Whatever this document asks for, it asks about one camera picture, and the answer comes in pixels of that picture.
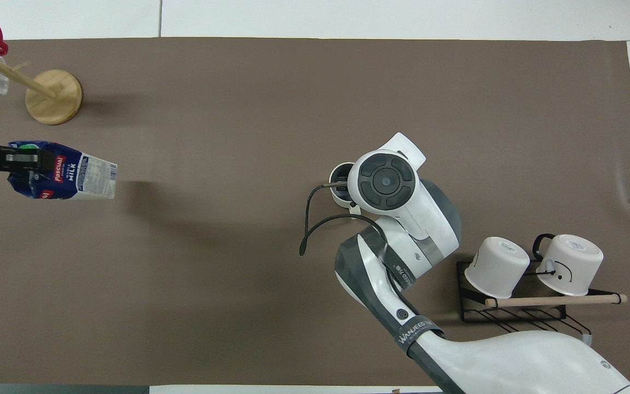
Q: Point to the blue and white milk carton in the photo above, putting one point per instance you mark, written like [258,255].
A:
[89,176]

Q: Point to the white cup with dark inside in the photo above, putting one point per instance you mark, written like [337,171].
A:
[339,198]

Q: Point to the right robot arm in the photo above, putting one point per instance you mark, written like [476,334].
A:
[430,219]

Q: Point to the white cup with black rim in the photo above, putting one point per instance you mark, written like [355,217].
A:
[498,268]

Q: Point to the white cup with face print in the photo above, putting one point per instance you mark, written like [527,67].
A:
[575,262]

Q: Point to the wooden mug tree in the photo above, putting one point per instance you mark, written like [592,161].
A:
[55,101]

